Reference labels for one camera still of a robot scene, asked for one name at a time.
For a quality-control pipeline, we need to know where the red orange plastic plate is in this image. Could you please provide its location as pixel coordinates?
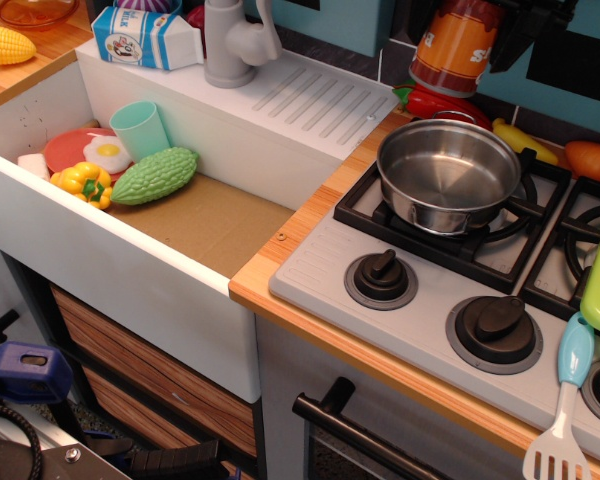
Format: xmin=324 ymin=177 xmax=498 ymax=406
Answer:
xmin=43 ymin=128 xmax=133 ymax=181

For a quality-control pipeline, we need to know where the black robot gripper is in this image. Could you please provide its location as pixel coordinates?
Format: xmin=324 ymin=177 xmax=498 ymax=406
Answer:
xmin=489 ymin=0 xmax=578 ymax=73

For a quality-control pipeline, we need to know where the red toy chili pepper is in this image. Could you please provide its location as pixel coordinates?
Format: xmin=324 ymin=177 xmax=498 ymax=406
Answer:
xmin=392 ymin=83 xmax=492 ymax=130

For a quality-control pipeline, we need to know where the teal cabinet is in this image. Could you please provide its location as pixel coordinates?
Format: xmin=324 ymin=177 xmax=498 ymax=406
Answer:
xmin=478 ymin=1 xmax=600 ymax=133
xmin=271 ymin=0 xmax=395 ymax=57

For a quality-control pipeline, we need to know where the middle black stove knob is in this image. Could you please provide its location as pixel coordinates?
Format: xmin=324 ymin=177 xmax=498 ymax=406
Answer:
xmin=445 ymin=296 xmax=544 ymax=375

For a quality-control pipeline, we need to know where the black burner grate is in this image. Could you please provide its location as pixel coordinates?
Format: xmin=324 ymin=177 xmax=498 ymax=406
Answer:
xmin=334 ymin=153 xmax=571 ymax=293
xmin=520 ymin=177 xmax=600 ymax=320

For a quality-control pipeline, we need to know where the green toy bitter gourd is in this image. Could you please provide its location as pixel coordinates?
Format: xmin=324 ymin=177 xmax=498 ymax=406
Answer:
xmin=111 ymin=147 xmax=199 ymax=206

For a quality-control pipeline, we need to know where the teal left cabinet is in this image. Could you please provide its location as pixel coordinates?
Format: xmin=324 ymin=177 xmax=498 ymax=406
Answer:
xmin=271 ymin=0 xmax=395 ymax=57

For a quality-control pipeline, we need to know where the yellow toy corn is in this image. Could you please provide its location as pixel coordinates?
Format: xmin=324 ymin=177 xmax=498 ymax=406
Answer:
xmin=0 ymin=26 xmax=37 ymax=66

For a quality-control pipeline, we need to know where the stainless steel pot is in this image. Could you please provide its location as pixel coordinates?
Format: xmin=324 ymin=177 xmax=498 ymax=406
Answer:
xmin=376 ymin=119 xmax=523 ymax=236

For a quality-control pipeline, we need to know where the orange brown toy can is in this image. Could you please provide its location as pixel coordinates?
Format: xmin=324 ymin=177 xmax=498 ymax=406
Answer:
xmin=409 ymin=0 xmax=506 ymax=98

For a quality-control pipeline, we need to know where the white toy block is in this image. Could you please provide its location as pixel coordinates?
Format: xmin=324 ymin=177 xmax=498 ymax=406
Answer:
xmin=17 ymin=153 xmax=50 ymax=181

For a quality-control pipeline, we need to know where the toy fried egg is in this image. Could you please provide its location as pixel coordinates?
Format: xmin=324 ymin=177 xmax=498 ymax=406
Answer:
xmin=83 ymin=136 xmax=132 ymax=174

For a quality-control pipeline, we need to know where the black oven door handle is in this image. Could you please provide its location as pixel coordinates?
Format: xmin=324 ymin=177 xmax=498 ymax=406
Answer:
xmin=292 ymin=377 xmax=448 ymax=479

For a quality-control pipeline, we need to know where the mint green plastic cup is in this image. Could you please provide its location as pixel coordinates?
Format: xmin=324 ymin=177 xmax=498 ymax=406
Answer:
xmin=109 ymin=101 xmax=171 ymax=162

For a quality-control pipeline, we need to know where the grey toy stove top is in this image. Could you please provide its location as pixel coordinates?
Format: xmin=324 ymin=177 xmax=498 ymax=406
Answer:
xmin=268 ymin=164 xmax=600 ymax=471

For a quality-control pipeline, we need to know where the white toy sink basin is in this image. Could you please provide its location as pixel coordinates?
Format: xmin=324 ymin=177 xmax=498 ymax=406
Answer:
xmin=0 ymin=42 xmax=397 ymax=403

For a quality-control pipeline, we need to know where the blue white milk carton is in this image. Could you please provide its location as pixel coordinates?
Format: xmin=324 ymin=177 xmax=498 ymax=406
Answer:
xmin=91 ymin=7 xmax=205 ymax=71

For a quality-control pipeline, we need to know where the left black stove knob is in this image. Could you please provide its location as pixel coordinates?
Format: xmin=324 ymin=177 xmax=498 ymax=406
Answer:
xmin=344 ymin=249 xmax=418 ymax=311

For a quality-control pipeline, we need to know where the yellow toy bell pepper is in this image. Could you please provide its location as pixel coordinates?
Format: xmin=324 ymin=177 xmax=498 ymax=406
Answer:
xmin=50 ymin=161 xmax=113 ymax=210

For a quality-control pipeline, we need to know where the grey toy faucet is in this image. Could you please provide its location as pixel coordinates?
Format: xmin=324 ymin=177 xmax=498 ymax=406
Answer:
xmin=204 ymin=0 xmax=282 ymax=89

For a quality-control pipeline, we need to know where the teal right cabinet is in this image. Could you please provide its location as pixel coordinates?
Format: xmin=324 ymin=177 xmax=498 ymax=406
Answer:
xmin=478 ymin=1 xmax=600 ymax=133

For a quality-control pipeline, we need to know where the orange toy carrot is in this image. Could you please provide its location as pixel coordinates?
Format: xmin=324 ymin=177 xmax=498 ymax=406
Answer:
xmin=564 ymin=141 xmax=600 ymax=182

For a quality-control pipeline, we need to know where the blue white toy spatula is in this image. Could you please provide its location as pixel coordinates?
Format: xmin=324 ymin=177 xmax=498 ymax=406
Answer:
xmin=522 ymin=312 xmax=595 ymax=479

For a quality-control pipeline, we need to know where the blue plastic clamp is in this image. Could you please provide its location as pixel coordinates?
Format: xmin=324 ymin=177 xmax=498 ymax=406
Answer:
xmin=0 ymin=341 xmax=75 ymax=422

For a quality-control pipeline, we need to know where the black right burner grate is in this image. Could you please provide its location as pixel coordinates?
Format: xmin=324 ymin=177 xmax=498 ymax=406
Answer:
xmin=520 ymin=177 xmax=600 ymax=320

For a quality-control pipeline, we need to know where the orange transparent bowl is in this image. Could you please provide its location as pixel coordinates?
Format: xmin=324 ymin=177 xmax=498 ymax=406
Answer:
xmin=0 ymin=0 xmax=79 ymax=31

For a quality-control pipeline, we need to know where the black left burner grate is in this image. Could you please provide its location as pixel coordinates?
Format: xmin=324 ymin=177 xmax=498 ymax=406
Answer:
xmin=334 ymin=153 xmax=571 ymax=293

